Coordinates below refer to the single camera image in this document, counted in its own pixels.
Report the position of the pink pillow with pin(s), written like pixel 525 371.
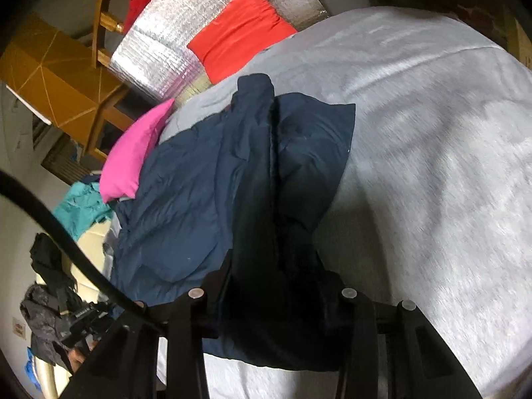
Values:
pixel 121 172

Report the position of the grey bed blanket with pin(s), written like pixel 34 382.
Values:
pixel 435 203

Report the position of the orange wooden pillar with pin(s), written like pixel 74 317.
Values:
pixel 53 73

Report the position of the navy blue puffer jacket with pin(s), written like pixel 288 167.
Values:
pixel 254 181

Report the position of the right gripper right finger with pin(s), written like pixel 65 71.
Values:
pixel 388 351

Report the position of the black garment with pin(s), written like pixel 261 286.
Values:
pixel 47 263

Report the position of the teal shirt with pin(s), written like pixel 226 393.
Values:
pixel 80 208

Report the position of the cream sofa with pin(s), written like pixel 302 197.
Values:
pixel 91 243

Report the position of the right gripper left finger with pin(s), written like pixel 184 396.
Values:
pixel 160 355

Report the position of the wooden stair railing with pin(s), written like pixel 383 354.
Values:
pixel 103 22

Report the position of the grey patterned garment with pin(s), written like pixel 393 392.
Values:
pixel 50 315

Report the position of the red-orange pillow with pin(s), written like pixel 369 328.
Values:
pixel 243 29

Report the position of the silver foil insulation mat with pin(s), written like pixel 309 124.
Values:
pixel 154 56

